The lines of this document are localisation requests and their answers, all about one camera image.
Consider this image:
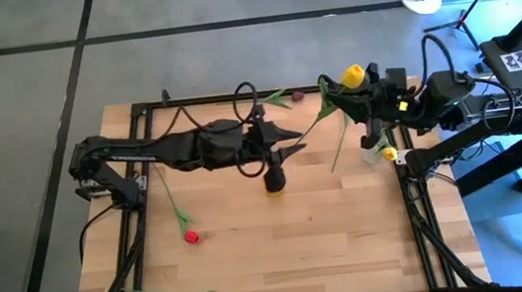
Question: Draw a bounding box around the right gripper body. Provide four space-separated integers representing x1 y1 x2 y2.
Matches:
345 56 434 151

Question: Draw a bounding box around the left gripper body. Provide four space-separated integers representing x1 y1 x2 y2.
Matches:
236 103 290 198

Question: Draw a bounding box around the yellow artificial tulip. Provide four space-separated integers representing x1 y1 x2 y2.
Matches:
380 145 399 163
288 61 373 146

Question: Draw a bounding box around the dark maroon artificial tulip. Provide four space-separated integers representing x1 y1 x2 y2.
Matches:
261 85 307 114

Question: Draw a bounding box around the clear glass vase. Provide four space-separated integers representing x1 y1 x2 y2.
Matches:
359 133 391 166

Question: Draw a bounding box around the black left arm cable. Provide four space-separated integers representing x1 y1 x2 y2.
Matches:
161 79 270 188

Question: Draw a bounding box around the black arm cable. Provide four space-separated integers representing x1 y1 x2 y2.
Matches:
161 79 270 188
419 24 519 141

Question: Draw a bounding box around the black metal table frame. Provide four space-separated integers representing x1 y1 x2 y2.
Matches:
51 51 492 292

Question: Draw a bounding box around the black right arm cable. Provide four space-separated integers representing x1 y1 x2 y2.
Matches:
419 24 519 141

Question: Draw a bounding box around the black floor power cable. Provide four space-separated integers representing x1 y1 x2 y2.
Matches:
72 203 124 264

